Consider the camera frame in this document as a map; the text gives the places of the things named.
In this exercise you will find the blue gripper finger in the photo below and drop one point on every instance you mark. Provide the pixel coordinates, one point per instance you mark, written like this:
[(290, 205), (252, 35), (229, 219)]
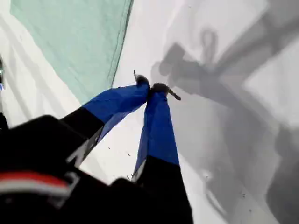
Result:
[(158, 130), (116, 102)]

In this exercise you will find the pale green T-shirt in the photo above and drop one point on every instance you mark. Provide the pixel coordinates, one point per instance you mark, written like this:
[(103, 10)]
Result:
[(70, 35)]

